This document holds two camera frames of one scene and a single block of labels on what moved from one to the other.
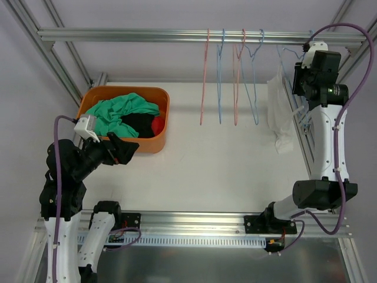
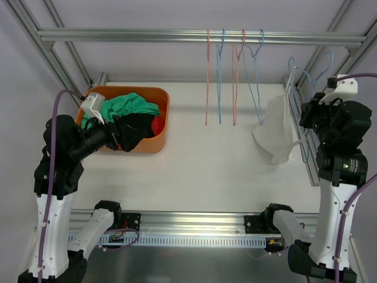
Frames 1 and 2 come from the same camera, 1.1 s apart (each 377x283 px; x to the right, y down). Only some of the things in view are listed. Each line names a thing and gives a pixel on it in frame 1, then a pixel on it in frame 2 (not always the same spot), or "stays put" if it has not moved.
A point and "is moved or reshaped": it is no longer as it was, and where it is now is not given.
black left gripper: [111, 150] -> [111, 135]
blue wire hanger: [219, 52] stays put
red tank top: [158, 124] stays put
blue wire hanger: [312, 35] -> [313, 84]
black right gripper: [296, 79] -> [307, 112]
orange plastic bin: [158, 95] stays put
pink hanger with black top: [234, 50] stays put
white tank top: [281, 113] is moved or reshaped
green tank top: [108, 114] stays put
